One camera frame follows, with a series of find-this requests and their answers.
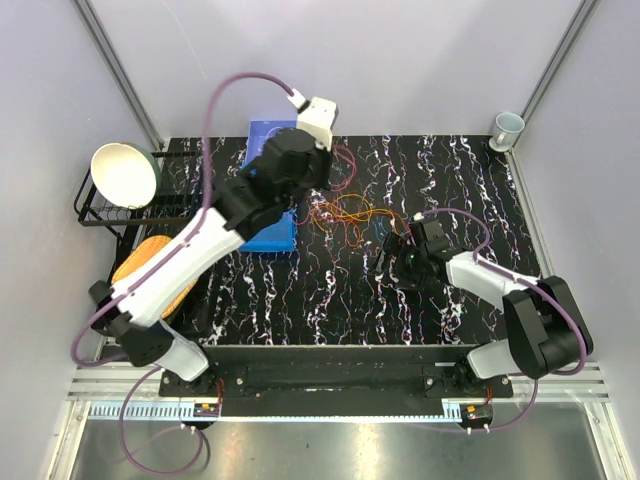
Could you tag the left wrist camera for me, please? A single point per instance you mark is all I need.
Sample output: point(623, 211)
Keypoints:
point(316, 116)

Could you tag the aluminium frame rail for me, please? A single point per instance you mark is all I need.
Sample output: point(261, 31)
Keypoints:
point(115, 402)

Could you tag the blue plastic bin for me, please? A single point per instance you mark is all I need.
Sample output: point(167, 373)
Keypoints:
point(277, 238)

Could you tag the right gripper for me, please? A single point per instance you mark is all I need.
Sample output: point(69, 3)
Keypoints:
point(398, 247)

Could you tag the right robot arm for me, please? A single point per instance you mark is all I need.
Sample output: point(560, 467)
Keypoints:
point(546, 333)

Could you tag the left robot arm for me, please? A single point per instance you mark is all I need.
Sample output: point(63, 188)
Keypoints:
point(230, 217)

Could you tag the white bowl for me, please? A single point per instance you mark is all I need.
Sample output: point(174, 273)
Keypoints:
point(125, 174)

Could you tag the light purple plastic bin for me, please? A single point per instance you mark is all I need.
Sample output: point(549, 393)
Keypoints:
point(259, 132)

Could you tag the white mug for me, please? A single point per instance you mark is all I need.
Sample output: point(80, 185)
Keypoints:
point(506, 130)

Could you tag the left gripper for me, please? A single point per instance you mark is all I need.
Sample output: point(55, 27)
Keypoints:
point(323, 181)

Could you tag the black wire dish rack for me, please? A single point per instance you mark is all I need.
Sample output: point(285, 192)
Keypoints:
point(175, 203)

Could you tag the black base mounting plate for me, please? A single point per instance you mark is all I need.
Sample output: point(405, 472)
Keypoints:
point(411, 369)

